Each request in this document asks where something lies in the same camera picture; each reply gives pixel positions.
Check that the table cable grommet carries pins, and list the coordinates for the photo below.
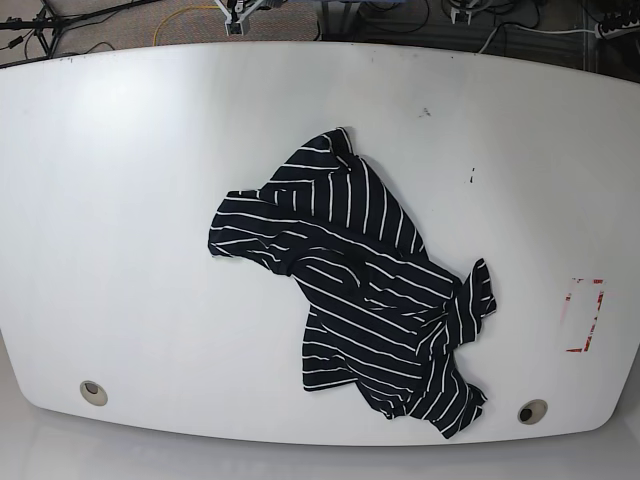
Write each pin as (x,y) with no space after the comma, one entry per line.
(532,412)
(93,393)

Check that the right table cable grommet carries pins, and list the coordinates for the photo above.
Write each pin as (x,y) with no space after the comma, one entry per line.
(532,412)

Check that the white power strip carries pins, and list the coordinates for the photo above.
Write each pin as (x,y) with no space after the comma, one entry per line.
(618,24)

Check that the left table cable grommet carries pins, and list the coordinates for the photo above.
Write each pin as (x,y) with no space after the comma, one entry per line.
(93,393)

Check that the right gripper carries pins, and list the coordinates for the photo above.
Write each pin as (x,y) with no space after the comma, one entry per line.
(237,14)

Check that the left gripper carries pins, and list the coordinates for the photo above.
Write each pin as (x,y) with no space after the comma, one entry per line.
(463,10)

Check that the red tape rectangle marking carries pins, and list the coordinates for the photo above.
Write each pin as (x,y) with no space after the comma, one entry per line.
(580,314)

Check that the black tripod stand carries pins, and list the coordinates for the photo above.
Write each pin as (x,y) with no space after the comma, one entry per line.
(49,26)

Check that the navy white striped T-shirt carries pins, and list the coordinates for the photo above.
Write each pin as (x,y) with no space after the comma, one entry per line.
(382,316)

